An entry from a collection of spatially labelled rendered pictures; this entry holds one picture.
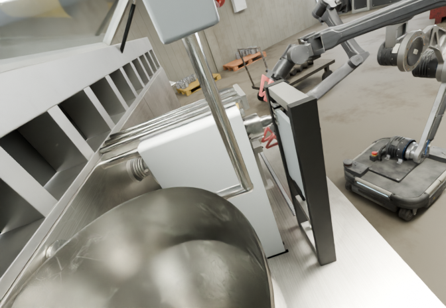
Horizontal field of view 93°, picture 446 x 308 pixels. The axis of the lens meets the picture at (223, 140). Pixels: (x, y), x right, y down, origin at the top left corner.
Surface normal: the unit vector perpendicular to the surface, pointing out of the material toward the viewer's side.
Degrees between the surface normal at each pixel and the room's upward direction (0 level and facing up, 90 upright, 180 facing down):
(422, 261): 0
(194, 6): 90
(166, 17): 90
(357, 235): 0
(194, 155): 90
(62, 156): 90
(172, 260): 72
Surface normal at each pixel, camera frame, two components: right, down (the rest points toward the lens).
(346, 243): -0.33, -0.81
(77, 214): 0.94, -0.35
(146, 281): 0.47, -0.04
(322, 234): 0.14, 0.47
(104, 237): 0.60, 0.22
